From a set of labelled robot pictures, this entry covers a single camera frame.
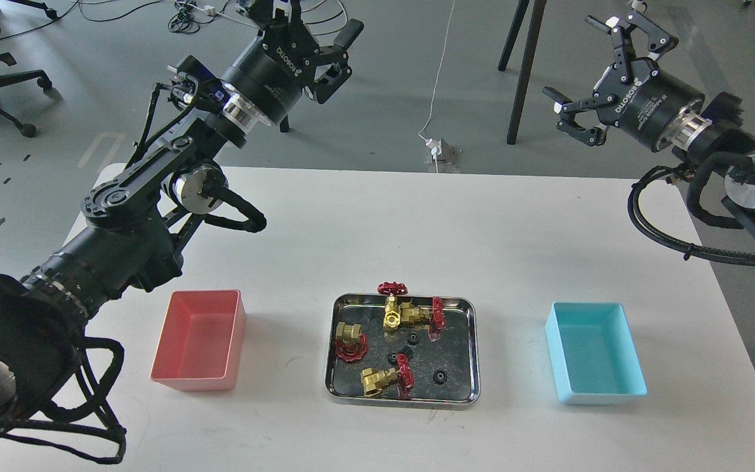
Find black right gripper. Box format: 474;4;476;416
542;9;706;153

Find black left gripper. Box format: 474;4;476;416
221;1;364;126

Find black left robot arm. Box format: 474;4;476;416
0;1;364;464

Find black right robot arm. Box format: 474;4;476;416
543;10;755;267

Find blue plastic box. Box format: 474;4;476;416
545;302;648;405

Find pink plastic box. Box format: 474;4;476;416
150;290;246;391

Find black table legs left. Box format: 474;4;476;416
279;115;290;132

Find black table legs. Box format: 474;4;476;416
279;115;290;132
497;1;547;146

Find black table legs right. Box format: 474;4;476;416
497;1;547;146

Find silver metal tray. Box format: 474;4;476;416
324;294;480;408

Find black floor cables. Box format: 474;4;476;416
0;0;352;40

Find white cable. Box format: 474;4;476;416
417;0;457;142

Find brass valve upright red handle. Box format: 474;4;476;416
377;281;408;332

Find brass valve side red handle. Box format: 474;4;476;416
400;298;446;330

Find brass valve bottom red handle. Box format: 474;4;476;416
360;353;416;398

